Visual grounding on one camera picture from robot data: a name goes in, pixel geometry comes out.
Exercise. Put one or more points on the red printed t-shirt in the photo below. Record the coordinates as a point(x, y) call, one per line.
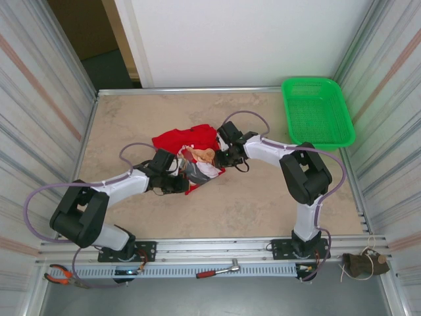
point(194, 141)

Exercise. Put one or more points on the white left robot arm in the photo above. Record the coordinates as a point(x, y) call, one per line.
point(121, 187)

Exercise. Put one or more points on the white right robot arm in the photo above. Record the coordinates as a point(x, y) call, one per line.
point(306, 217)

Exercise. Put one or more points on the green plastic basket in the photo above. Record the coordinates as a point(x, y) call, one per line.
point(315, 115)

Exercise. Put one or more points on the brown wooden door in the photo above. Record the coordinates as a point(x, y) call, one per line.
point(82, 26)

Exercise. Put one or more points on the brown cloth pouch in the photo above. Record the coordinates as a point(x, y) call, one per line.
point(361, 265)

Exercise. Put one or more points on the aluminium table border frame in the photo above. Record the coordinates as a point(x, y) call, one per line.
point(197, 89)

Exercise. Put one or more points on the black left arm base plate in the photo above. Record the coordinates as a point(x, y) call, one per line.
point(148, 250)

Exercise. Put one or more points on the aluminium mounting rail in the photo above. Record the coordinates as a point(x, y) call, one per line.
point(213, 250)

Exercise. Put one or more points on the white door frame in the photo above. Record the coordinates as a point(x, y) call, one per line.
point(138, 49)

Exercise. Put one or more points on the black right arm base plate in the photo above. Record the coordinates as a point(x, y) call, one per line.
point(279, 248)

